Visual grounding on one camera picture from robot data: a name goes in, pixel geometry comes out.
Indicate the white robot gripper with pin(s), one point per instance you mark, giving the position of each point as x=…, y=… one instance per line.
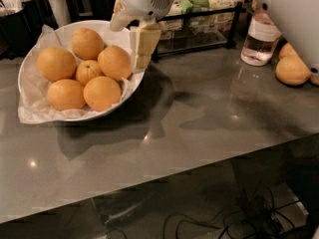
x=143, y=40

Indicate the orange at bowl back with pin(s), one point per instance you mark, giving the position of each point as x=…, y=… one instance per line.
x=86, y=44

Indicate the small centre orange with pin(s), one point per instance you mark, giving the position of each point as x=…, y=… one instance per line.
x=87, y=70

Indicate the white ceramic bowl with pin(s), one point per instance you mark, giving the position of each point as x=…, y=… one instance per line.
x=78, y=72

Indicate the white paper bowl liner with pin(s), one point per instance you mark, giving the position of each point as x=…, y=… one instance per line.
x=33, y=87

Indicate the black cup with sticks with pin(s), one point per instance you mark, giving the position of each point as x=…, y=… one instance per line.
x=99, y=0

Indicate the green tea bag packet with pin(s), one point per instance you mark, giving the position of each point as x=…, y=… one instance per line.
x=193, y=6

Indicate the white cup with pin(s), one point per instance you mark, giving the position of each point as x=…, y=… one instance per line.
x=61, y=12

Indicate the black container with packets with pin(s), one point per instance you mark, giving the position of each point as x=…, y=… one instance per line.
x=20, y=26

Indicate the clear plastic water bottle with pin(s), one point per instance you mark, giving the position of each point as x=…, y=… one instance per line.
x=262, y=38

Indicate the orange on table front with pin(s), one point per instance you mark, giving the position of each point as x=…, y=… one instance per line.
x=291, y=71

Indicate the black wire tea rack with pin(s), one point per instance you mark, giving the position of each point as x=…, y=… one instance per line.
x=199, y=31

